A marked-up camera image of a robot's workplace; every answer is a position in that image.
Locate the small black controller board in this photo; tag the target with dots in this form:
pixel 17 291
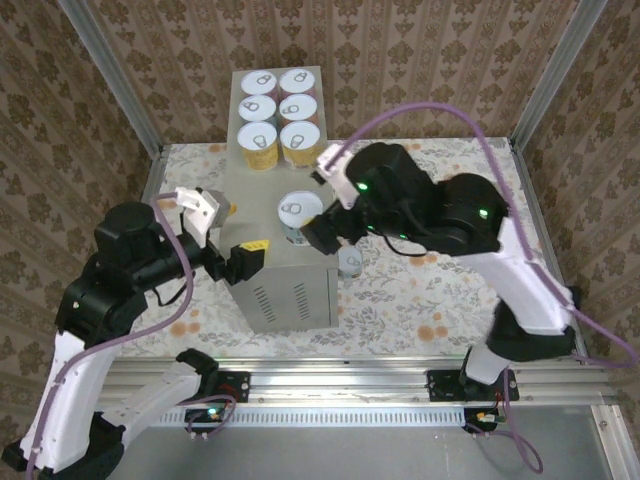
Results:
pixel 482 417
pixel 207 414

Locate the aluminium table side rail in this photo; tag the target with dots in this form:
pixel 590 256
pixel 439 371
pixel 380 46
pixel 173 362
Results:
pixel 150 180
pixel 534 205

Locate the aluminium frame post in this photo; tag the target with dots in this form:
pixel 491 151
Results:
pixel 550 75
pixel 110 75

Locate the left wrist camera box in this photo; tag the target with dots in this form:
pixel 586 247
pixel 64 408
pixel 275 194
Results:
pixel 197 215

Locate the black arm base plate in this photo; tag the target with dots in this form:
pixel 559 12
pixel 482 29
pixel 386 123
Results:
pixel 440 385
pixel 235 385

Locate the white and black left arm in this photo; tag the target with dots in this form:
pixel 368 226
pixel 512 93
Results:
pixel 70 390

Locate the yellow food can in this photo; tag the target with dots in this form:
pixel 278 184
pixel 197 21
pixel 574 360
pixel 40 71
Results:
pixel 300 137
pixel 257 137

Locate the aluminium front mounting rail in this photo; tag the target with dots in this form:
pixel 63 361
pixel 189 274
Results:
pixel 350 380

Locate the grey metal cabinet box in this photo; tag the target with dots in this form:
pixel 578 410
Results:
pixel 260 200

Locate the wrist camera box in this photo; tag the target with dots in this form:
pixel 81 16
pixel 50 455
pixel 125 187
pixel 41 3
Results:
pixel 340 180
pixel 197 215

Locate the salmon orange food can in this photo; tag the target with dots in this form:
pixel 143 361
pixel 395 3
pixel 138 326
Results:
pixel 299 106

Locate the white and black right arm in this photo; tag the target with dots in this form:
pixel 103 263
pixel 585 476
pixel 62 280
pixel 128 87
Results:
pixel 525 295

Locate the pink food can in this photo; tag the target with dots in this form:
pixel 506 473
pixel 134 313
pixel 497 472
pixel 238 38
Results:
pixel 298 80
pixel 258 82

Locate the grey metal front plate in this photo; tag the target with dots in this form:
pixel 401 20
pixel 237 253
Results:
pixel 350 455

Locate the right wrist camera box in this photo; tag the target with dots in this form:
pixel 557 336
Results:
pixel 340 180

